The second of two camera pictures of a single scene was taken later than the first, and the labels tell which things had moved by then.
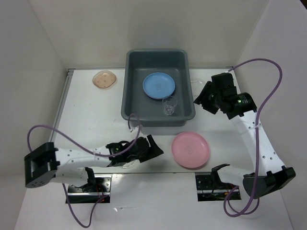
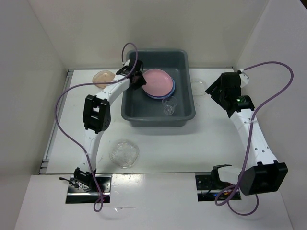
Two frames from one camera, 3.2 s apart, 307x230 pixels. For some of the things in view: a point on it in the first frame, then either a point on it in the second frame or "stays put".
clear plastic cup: [169, 103] stays put
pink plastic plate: [191, 150] → [159, 82]
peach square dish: [104, 79] stays put
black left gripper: [154, 151] → [142, 82]
